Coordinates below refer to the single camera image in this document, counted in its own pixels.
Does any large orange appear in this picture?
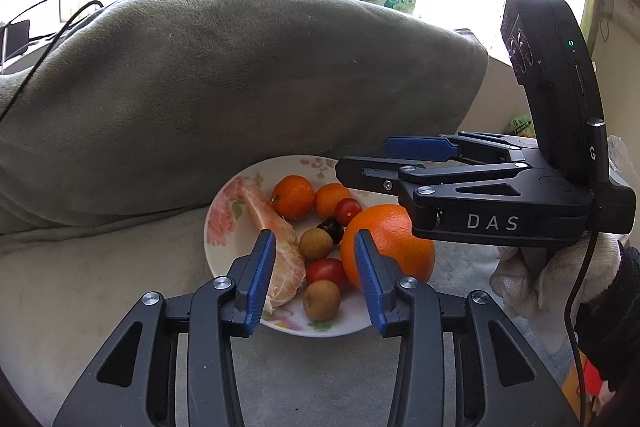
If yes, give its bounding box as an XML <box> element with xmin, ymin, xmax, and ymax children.
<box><xmin>340</xmin><ymin>204</ymin><xmax>436</xmax><ymax>289</ymax></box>

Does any red cherry tomato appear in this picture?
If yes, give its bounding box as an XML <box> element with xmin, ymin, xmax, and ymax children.
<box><xmin>334</xmin><ymin>198</ymin><xmax>362</xmax><ymax>227</ymax></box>
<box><xmin>306</xmin><ymin>258</ymin><xmax>349</xmax><ymax>291</ymax></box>

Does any mandarin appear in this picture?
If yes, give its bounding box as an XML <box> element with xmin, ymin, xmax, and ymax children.
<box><xmin>271</xmin><ymin>176</ymin><xmax>314</xmax><ymax>222</ymax></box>
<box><xmin>314</xmin><ymin>183</ymin><xmax>352</xmax><ymax>220</ymax></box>

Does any dark plum smaller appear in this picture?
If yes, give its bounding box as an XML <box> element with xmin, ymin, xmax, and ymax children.
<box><xmin>317</xmin><ymin>217</ymin><xmax>344</xmax><ymax>246</ymax></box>

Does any brown longan with stem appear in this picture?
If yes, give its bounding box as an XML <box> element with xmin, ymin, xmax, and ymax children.
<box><xmin>298</xmin><ymin>228</ymin><xmax>334</xmax><ymax>261</ymax></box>

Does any peeled pomelo segment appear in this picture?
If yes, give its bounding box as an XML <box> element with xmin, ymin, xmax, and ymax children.
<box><xmin>240</xmin><ymin>183</ymin><xmax>306</xmax><ymax>314</ymax></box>

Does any white gloved right hand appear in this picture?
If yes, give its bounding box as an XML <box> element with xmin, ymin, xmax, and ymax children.
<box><xmin>490</xmin><ymin>233</ymin><xmax>629</xmax><ymax>320</ymax></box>

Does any green snack packet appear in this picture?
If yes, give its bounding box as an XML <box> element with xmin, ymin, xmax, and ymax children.
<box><xmin>506</xmin><ymin>115</ymin><xmax>536</xmax><ymax>139</ymax></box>

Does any black right sleeve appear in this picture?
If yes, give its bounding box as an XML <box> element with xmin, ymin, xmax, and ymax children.
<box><xmin>574</xmin><ymin>244</ymin><xmax>639</xmax><ymax>391</ymax></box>

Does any light grey seat blanket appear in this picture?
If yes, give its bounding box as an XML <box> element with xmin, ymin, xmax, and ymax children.
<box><xmin>0</xmin><ymin>206</ymin><xmax>576</xmax><ymax>427</ymax></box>

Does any dark grey back cushion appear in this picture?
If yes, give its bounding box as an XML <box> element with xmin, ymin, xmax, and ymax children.
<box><xmin>1</xmin><ymin>0</ymin><xmax>488</xmax><ymax>234</ymax></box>

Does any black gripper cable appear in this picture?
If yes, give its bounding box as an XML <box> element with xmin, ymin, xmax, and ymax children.
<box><xmin>563</xmin><ymin>118</ymin><xmax>609</xmax><ymax>427</ymax></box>

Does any black right camera box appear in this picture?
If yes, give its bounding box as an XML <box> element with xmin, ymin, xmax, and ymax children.
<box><xmin>500</xmin><ymin>0</ymin><xmax>604</xmax><ymax>187</ymax></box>

